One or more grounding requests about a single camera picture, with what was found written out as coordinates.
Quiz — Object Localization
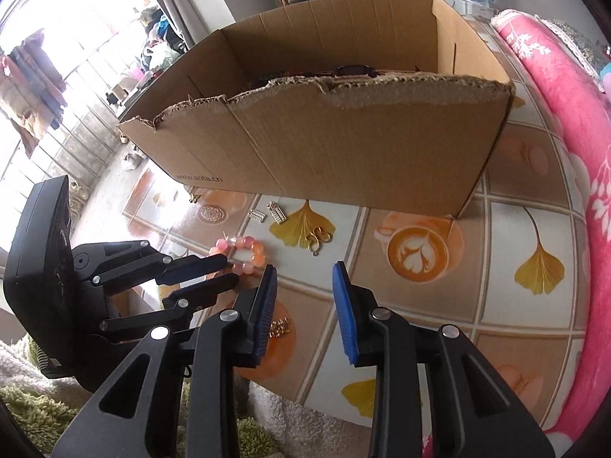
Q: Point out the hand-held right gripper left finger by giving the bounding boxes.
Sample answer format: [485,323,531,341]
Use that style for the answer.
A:
[52,264,278,458]

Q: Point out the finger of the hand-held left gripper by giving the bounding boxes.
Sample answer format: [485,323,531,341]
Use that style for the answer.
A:
[73,241,230,295]
[99,273,239,345]

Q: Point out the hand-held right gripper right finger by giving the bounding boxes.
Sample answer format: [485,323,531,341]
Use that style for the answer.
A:
[333,261,557,458]

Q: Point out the pink orange bead bracelet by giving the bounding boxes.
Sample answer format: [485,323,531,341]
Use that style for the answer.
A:
[210,236,267,275]

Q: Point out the gold knot pendant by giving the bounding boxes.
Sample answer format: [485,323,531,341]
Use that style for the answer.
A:
[305,226,336,257]

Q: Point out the brown cardboard box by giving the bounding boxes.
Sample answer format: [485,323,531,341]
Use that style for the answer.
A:
[117,0,515,220]

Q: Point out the leaf printed tablecloth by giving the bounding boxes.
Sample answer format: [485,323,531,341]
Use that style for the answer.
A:
[119,14,600,440]

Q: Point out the white shoes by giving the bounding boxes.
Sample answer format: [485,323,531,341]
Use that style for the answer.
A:
[120,150,149,171]

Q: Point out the metal window railing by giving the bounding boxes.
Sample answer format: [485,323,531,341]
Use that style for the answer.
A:
[29,57,144,192]

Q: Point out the green shaggy rug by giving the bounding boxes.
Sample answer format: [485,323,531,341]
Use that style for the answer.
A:
[0,343,287,458]

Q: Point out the hanging clothes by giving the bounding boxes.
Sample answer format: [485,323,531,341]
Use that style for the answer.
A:
[0,29,68,158]

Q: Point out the pile of colourful clothes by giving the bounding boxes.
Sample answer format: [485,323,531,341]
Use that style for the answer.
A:
[138,6,189,74]

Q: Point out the dark wristband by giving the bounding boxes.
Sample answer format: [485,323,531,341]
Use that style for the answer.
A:
[334,63,379,78]

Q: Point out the pink floral blanket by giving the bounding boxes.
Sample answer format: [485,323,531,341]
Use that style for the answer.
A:
[489,8,611,458]

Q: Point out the white plastic stand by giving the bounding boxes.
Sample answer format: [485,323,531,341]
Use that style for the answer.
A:
[456,0,497,21]

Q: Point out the grey lace cushion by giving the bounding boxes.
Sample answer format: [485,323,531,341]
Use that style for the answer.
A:
[544,19,611,77]

